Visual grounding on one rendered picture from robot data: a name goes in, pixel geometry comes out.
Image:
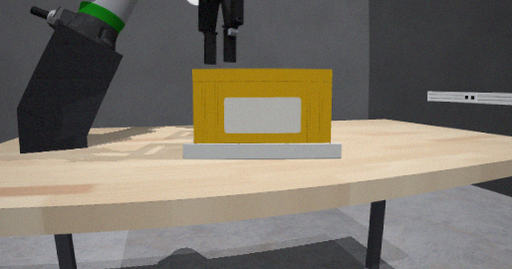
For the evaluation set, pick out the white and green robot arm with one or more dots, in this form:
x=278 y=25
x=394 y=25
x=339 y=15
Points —
x=100 y=20

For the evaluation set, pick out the yellow crate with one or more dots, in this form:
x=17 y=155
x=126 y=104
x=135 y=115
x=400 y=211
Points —
x=263 y=106

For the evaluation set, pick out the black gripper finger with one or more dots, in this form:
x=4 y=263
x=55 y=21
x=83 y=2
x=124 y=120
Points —
x=207 y=19
x=231 y=9

